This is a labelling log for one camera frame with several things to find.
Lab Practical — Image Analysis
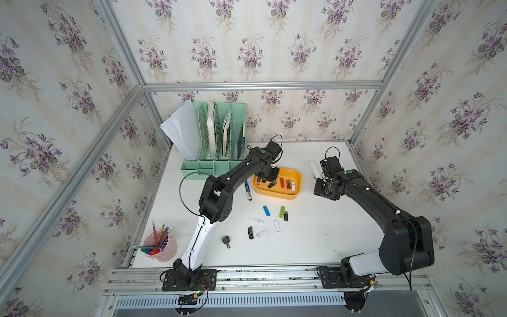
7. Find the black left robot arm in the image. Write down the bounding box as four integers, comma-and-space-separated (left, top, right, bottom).
173, 140, 283, 284

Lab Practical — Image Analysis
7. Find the white slim usb drive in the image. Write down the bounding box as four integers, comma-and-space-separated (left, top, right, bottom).
273, 220, 281, 234

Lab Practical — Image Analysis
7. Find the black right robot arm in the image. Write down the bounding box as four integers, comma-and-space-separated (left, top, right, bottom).
314, 157, 435, 281

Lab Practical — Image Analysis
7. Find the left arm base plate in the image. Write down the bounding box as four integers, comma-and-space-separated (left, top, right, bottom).
162, 269, 218, 291

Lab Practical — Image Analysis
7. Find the white paper stack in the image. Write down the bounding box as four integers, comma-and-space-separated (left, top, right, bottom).
160, 100, 201, 161

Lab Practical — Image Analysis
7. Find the blue usb drive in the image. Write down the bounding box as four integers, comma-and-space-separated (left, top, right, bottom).
263, 206, 271, 217

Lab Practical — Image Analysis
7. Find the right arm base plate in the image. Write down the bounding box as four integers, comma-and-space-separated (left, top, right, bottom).
316, 265, 371, 289

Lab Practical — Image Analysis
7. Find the black silver swivel usb drive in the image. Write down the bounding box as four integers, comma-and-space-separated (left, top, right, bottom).
248, 226, 254, 240

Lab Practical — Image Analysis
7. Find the blue white marker pen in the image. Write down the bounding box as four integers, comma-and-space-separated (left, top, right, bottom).
244, 180, 253, 202

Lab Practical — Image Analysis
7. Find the tan notebook in organizer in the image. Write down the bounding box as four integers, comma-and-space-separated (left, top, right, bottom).
222, 111, 231, 157

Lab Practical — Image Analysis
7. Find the white stapler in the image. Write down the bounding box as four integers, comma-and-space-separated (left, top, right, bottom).
308, 161, 321, 179

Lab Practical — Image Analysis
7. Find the white book in organizer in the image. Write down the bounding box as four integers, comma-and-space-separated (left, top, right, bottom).
206, 102, 217, 159

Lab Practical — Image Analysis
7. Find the dark pen in organizer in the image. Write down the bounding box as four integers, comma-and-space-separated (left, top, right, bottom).
237, 122, 246, 160

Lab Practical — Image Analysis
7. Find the white translucent usb drive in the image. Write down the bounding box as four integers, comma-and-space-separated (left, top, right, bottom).
256, 229, 269, 239

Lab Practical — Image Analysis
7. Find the white green-ring usb drive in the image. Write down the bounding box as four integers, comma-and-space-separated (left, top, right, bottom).
250, 218, 264, 225

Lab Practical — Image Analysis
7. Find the pink pen cup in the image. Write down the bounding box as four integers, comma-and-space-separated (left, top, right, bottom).
139, 221, 178, 263

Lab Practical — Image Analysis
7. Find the yellow plastic storage box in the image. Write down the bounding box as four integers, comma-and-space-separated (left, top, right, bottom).
252, 167, 302, 200

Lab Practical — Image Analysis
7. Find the green mesh file organizer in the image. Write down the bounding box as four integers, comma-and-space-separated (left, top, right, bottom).
181, 102, 247, 180

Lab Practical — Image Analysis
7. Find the black round key usb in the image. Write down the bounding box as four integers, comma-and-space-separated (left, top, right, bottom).
222, 236, 231, 249

